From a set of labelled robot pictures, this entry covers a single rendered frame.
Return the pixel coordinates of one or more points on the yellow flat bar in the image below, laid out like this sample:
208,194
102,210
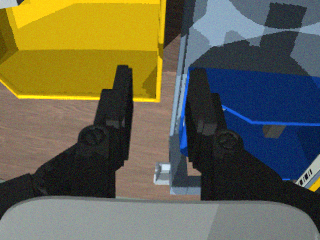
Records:
315,185

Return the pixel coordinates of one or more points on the yellow bin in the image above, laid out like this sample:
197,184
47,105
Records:
70,49

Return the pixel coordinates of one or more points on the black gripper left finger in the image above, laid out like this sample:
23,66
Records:
90,164

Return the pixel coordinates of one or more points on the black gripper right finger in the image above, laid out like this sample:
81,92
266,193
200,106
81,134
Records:
227,170

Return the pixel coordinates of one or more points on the blue open bin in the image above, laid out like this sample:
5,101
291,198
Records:
272,98

